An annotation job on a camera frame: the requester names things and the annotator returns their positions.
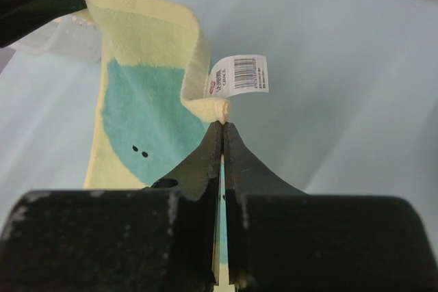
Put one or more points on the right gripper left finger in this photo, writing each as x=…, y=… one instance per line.
x=159, y=238

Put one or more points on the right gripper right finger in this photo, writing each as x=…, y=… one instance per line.
x=281, y=239

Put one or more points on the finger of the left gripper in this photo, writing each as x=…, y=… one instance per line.
x=21, y=17

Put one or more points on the pale yellow towel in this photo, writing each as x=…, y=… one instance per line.
x=158, y=91

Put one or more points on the white perforated plastic basket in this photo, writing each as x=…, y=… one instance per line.
x=68, y=35

